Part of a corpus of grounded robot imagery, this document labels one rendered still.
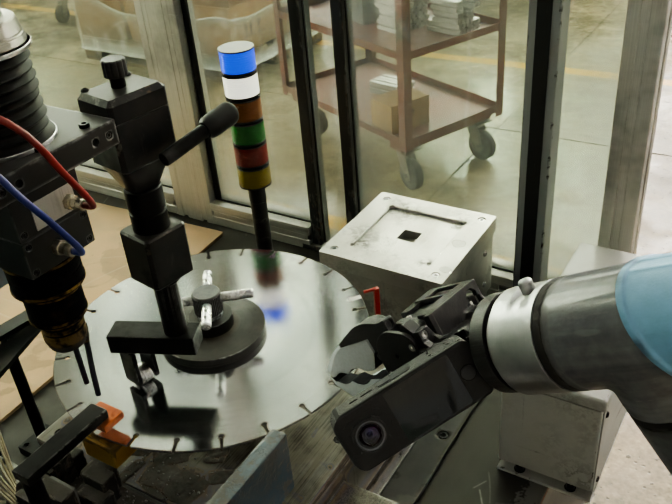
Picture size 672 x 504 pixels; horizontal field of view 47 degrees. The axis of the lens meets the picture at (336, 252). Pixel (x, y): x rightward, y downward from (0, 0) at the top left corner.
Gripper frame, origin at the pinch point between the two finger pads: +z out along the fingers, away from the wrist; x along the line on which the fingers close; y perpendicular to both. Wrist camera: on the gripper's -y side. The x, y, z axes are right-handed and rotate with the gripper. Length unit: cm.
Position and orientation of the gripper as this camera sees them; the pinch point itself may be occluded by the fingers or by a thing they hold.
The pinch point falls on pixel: (334, 376)
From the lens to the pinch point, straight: 70.0
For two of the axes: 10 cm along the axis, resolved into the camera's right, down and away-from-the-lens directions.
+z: -5.7, 2.0, 7.9
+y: 6.7, -4.4, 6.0
